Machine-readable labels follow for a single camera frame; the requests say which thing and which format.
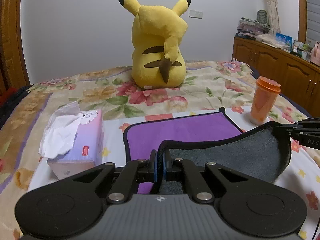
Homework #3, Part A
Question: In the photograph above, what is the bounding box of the yellow Pikachu plush toy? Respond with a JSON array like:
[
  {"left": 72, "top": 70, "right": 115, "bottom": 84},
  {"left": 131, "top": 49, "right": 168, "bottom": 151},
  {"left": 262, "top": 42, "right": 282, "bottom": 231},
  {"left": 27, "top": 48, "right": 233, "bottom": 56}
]
[{"left": 118, "top": 0, "right": 191, "bottom": 89}]

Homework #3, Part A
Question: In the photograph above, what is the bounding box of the purple tissue box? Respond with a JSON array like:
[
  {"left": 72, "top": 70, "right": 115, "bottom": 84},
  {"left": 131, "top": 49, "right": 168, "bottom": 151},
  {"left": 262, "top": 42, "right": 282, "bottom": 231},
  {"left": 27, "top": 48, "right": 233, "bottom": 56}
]
[{"left": 39, "top": 108, "right": 104, "bottom": 179}]

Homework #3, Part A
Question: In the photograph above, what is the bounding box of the white wall switch plate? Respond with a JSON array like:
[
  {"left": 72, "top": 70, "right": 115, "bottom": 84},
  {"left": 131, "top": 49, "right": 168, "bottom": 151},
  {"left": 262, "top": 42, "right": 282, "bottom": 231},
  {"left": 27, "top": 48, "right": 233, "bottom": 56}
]
[{"left": 189, "top": 10, "right": 203, "bottom": 19}]

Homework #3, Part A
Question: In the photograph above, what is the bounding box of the orange lidded cup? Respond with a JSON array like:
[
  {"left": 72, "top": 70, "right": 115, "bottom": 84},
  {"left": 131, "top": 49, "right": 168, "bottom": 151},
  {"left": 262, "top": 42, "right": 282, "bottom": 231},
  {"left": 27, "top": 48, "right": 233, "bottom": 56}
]
[{"left": 249, "top": 76, "right": 281, "bottom": 125}]

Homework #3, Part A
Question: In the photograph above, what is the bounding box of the wooden slatted wardrobe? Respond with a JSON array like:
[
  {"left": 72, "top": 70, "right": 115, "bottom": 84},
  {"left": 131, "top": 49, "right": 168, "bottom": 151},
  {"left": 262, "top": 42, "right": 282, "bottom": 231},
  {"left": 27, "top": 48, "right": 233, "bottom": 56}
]
[{"left": 1, "top": 0, "right": 30, "bottom": 105}]

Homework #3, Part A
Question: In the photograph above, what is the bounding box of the floral bed quilt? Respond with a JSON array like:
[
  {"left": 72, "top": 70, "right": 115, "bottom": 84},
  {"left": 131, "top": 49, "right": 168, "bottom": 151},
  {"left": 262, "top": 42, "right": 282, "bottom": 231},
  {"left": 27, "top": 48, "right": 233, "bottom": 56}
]
[{"left": 1, "top": 61, "right": 255, "bottom": 239}]

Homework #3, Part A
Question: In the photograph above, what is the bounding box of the white floral cloth mat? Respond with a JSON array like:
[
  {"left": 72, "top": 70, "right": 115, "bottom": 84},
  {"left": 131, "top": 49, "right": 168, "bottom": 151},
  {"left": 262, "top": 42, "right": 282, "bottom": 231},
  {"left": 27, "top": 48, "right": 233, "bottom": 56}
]
[{"left": 27, "top": 106, "right": 319, "bottom": 239}]

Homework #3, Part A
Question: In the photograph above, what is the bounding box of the purple and grey towel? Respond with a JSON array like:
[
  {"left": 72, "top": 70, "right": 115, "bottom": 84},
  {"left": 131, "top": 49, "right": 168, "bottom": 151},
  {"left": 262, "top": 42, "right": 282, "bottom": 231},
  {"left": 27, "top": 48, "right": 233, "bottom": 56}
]
[{"left": 123, "top": 107, "right": 291, "bottom": 194}]

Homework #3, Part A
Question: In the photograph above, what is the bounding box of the stack of folded fabrics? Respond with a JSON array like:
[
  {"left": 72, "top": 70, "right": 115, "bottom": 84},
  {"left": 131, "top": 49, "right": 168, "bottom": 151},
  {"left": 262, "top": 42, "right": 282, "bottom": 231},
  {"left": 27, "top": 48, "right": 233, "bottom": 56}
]
[{"left": 235, "top": 17, "right": 270, "bottom": 40}]

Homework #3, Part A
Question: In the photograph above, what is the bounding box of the grey woven basket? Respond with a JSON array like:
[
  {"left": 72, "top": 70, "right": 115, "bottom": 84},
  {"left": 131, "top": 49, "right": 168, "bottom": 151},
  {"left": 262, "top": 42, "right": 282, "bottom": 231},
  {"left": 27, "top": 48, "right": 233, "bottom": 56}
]
[{"left": 257, "top": 10, "right": 268, "bottom": 25}]

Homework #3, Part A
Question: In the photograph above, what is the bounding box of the wooden sideboard cabinet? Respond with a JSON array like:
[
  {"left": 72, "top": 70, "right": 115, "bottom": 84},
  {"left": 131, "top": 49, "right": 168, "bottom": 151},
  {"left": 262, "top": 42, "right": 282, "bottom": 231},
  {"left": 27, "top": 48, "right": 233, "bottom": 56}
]
[{"left": 232, "top": 36, "right": 319, "bottom": 117}]

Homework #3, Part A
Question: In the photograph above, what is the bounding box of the blue picture box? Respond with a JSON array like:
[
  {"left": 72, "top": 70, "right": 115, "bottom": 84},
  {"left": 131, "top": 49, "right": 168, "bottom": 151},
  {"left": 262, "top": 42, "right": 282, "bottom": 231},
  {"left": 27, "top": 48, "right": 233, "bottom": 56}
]
[{"left": 276, "top": 32, "right": 293, "bottom": 53}]

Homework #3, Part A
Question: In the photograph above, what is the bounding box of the cream lace curtain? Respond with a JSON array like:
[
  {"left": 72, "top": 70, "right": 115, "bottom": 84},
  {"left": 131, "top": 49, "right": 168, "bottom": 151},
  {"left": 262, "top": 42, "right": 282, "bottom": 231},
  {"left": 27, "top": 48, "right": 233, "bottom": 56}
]
[{"left": 266, "top": 0, "right": 280, "bottom": 35}]

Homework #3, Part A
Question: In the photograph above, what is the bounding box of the wooden window frame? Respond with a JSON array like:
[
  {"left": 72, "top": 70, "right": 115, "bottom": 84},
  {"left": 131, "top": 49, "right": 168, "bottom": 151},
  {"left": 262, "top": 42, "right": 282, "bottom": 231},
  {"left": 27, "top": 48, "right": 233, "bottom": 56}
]
[{"left": 298, "top": 0, "right": 307, "bottom": 43}]

